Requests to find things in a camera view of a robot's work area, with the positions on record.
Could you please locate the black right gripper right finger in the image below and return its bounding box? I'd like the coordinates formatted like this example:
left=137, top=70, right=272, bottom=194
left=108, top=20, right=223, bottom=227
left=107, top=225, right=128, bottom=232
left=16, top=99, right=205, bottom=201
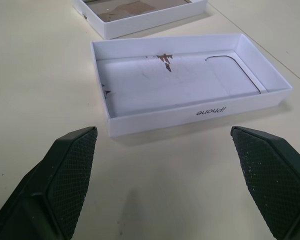
left=230, top=125, right=300, bottom=240

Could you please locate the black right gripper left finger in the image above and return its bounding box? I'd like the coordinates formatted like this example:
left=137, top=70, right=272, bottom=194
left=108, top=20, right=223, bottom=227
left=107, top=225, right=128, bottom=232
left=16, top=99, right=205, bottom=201
left=0, top=126, right=99, bottom=240

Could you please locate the white iPhone box lid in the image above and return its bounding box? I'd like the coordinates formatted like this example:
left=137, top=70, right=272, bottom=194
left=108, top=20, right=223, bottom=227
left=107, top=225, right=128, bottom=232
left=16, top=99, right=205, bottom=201
left=89, top=33, right=294, bottom=138

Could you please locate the white phone box base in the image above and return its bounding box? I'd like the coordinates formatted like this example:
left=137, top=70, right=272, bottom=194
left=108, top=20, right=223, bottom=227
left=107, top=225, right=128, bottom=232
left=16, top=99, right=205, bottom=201
left=71, top=0, right=211, bottom=41

